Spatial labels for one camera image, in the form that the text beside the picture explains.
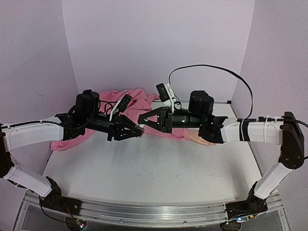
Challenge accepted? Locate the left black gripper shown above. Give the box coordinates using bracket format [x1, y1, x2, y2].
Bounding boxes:
[84, 113, 141, 141]

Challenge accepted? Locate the nail polish bottle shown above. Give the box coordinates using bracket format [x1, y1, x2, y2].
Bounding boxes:
[137, 128, 144, 137]

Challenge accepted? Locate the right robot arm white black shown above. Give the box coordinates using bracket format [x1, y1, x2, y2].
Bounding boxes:
[138, 90, 305, 223]

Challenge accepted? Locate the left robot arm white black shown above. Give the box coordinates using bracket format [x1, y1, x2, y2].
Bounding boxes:
[0, 90, 143, 210]

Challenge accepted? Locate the pink sweatshirt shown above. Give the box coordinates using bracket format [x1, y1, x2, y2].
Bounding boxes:
[51, 89, 190, 151]

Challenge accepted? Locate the mannequin hand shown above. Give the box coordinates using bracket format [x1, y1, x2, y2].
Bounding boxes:
[188, 130, 215, 146]

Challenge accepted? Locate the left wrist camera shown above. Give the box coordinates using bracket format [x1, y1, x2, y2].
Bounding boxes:
[109, 94, 132, 122]

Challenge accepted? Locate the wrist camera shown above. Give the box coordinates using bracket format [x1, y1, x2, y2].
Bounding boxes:
[109, 94, 132, 122]
[156, 83, 181, 112]

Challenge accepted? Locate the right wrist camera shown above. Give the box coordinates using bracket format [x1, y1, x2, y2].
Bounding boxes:
[156, 83, 181, 112]

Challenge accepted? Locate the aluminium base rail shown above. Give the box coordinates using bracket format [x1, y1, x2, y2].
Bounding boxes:
[24, 192, 282, 223]

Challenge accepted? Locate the right black cable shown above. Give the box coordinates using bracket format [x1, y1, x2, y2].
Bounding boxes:
[168, 64, 254, 120]

